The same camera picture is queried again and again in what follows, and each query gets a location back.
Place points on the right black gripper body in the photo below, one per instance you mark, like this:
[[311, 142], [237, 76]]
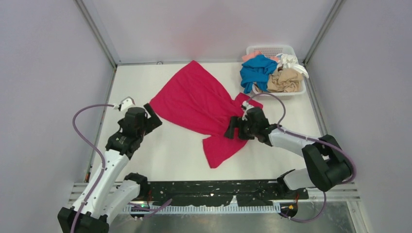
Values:
[[253, 129]]

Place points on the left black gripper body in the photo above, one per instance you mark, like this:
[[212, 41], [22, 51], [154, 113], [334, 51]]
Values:
[[121, 122]]

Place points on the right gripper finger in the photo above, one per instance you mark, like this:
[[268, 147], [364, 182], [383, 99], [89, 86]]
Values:
[[233, 125], [243, 132]]

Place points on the magenta t shirt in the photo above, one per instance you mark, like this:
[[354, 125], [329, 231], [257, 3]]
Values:
[[197, 101]]

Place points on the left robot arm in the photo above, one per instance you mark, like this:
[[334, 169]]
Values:
[[96, 208]]

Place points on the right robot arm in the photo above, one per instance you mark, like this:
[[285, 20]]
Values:
[[326, 164]]

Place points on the blue t shirt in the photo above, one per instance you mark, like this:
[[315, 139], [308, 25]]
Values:
[[257, 71]]

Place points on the beige t shirt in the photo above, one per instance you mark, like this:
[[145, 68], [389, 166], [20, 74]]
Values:
[[284, 81]]

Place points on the salmon pink t shirt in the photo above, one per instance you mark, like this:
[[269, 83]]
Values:
[[247, 57]]

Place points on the white t shirt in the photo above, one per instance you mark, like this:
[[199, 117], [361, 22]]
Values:
[[291, 61]]

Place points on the white plastic basket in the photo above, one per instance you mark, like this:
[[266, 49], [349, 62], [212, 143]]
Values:
[[273, 50]]

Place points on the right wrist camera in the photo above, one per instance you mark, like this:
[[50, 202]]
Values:
[[245, 106]]

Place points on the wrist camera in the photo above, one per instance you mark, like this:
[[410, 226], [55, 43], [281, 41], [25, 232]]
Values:
[[126, 103], [245, 106]]

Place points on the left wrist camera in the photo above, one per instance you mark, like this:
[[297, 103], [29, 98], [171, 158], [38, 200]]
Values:
[[126, 103]]

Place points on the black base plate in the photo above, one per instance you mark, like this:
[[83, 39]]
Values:
[[218, 193]]

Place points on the slotted cable duct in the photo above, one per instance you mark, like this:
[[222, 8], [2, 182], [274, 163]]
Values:
[[230, 209]]

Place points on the aluminium frame rail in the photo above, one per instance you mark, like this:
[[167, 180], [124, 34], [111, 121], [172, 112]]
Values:
[[343, 192]]

